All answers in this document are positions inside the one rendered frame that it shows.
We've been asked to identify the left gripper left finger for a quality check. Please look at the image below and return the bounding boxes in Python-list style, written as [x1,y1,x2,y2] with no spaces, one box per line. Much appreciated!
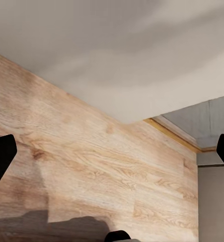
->
[0,134,17,180]

